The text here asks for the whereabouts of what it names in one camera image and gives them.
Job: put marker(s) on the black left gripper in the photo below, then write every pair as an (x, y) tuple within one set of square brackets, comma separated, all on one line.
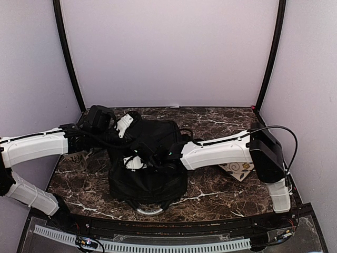
[(128, 141)]

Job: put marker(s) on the black student backpack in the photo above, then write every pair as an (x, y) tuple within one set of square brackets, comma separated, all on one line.
[(140, 187)]

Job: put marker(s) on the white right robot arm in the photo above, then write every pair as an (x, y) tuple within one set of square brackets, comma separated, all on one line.
[(256, 145)]

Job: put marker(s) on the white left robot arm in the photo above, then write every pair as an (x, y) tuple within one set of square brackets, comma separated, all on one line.
[(65, 139)]

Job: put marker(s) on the white patterned mug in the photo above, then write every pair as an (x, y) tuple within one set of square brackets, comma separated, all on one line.
[(76, 161)]

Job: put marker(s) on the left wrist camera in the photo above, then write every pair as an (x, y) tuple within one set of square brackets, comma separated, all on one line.
[(125, 122)]

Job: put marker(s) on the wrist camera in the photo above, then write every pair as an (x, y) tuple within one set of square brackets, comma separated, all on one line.
[(125, 122), (134, 163)]

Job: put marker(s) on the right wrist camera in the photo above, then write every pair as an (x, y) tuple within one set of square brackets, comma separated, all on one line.
[(134, 163)]

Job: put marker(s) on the grey slotted cable duct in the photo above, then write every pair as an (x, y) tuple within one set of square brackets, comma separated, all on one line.
[(124, 243)]

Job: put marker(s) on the black left frame post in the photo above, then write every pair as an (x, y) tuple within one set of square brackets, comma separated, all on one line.
[(67, 54)]

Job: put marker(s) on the black frame post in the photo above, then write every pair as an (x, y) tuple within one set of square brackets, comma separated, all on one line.
[(67, 54), (272, 55)]

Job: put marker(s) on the black right frame post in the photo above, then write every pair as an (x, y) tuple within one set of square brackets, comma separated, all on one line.
[(272, 55)]

